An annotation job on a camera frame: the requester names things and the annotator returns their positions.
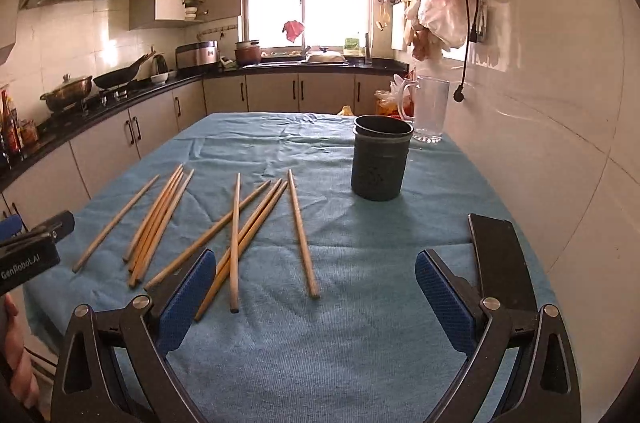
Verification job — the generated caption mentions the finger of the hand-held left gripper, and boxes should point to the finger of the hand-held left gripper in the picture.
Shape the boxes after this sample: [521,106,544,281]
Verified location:
[0,215,25,241]
[20,210,76,246]

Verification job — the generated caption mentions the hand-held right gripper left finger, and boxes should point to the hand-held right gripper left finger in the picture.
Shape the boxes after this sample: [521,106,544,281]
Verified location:
[50,248,217,423]

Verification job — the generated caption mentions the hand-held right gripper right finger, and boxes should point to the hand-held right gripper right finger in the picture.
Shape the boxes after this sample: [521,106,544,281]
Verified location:
[415,249,583,423]

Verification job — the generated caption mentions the bunch of wooden chopsticks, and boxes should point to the bunch of wooden chopsticks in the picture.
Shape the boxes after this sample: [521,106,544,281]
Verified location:
[71,163,321,323]

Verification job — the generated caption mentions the dark grey chopstick holder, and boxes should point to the dark grey chopstick holder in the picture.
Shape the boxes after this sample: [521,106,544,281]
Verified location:
[351,114,415,202]

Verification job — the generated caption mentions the person's left hand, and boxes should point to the person's left hand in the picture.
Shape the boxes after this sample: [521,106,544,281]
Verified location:
[2,293,40,410]

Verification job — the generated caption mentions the black flat object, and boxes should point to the black flat object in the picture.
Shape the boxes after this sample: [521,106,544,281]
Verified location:
[467,213,538,311]

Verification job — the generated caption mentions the blue tablecloth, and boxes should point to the blue tablecloth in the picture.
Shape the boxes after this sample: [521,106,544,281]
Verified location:
[22,110,558,423]

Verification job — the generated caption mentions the group of sauce bottles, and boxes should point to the group of sauce bottles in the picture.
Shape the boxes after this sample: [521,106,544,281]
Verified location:
[0,86,40,164]

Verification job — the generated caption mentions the steel pot with lid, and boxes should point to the steel pot with lid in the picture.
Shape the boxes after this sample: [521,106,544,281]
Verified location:
[40,73,94,112]

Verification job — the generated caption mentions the black gas stove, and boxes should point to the black gas stove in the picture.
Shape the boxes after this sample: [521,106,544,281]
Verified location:
[47,80,151,119]

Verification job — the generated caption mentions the black wok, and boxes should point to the black wok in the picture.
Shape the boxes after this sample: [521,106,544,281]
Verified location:
[93,52,157,90]

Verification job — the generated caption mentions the clear glass pitcher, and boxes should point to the clear glass pitcher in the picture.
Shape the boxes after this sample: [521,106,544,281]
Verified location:
[400,76,451,145]

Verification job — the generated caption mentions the white plastic bag orange contents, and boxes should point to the white plastic bag orange contents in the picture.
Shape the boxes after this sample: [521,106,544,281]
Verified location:
[375,74,416,120]

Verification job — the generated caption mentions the silver rice cooker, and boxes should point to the silver rice cooker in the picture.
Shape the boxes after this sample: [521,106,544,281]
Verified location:
[175,42,220,70]

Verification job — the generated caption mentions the black kitchen countertop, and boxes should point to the black kitchen countertop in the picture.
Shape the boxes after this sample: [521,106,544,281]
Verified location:
[0,58,410,191]

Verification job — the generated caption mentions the brown cooking pot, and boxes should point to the brown cooking pot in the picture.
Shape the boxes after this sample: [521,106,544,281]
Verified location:
[235,40,262,66]

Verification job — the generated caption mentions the brown hanging bag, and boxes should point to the brown hanging bag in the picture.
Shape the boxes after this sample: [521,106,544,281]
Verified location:
[410,28,441,61]

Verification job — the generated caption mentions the steel pot lid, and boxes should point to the steel pot lid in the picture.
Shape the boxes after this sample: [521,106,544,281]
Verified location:
[305,47,347,64]

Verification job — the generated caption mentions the white cutting board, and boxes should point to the white cutting board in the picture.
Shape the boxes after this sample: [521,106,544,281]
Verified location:
[391,2,408,51]

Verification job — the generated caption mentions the pinkish translucent plastic bag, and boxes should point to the pinkish translucent plastic bag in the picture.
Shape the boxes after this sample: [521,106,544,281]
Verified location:
[417,0,471,50]

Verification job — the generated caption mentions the red cloth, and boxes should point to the red cloth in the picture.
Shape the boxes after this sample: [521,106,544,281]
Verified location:
[282,20,306,44]

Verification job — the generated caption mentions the black power cable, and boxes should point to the black power cable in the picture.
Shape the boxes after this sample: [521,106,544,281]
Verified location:
[452,0,481,103]

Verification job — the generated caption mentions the open wall cabinet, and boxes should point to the open wall cabinet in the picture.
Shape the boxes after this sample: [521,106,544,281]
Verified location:
[129,0,243,30]

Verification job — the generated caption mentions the white wall socket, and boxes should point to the white wall socket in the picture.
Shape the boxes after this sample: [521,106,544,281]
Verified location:
[476,0,490,43]

